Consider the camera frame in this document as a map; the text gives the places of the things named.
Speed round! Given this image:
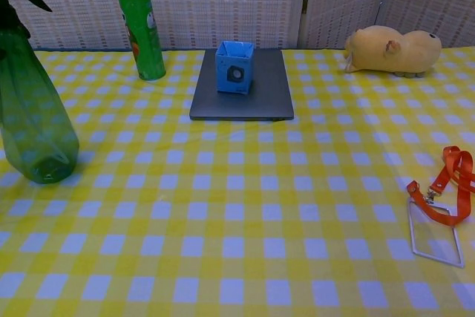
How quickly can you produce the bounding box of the green spray bottle black nozzle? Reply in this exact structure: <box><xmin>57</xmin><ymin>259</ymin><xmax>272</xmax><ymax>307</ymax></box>
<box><xmin>0</xmin><ymin>0</ymin><xmax>80</xmax><ymax>185</ymax></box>

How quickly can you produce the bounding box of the dark grey closed laptop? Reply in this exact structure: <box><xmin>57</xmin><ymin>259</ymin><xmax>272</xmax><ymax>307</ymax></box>
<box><xmin>189</xmin><ymin>48</ymin><xmax>295</xmax><ymax>122</ymax></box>

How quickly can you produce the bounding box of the yellow white checkered tablecloth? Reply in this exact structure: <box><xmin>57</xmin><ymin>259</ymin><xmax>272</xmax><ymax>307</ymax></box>
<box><xmin>0</xmin><ymin>47</ymin><xmax>475</xmax><ymax>317</ymax></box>

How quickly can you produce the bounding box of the blue open cardboard box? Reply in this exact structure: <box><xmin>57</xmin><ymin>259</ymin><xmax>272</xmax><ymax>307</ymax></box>
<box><xmin>215</xmin><ymin>40</ymin><xmax>255</xmax><ymax>95</ymax></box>

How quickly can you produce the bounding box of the woven folding screen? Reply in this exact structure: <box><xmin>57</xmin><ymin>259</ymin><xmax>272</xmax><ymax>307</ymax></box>
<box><xmin>7</xmin><ymin>0</ymin><xmax>475</xmax><ymax>52</ymax></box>

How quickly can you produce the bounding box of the green chip can red lid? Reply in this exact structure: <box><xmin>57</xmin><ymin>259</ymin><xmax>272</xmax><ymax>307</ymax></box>
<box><xmin>115</xmin><ymin>0</ymin><xmax>167</xmax><ymax>82</ymax></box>

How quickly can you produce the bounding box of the yellow plush animal toy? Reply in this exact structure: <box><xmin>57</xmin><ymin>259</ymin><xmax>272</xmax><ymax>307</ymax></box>
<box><xmin>344</xmin><ymin>24</ymin><xmax>442</xmax><ymax>79</ymax></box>

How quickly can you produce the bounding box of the clear badge holder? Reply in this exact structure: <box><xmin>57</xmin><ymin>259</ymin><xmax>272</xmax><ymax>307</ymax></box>
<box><xmin>407</xmin><ymin>196</ymin><xmax>465</xmax><ymax>269</ymax></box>

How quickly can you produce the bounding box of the orange lanyard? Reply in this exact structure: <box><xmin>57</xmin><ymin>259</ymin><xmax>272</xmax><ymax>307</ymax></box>
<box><xmin>405</xmin><ymin>146</ymin><xmax>475</xmax><ymax>226</ymax></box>

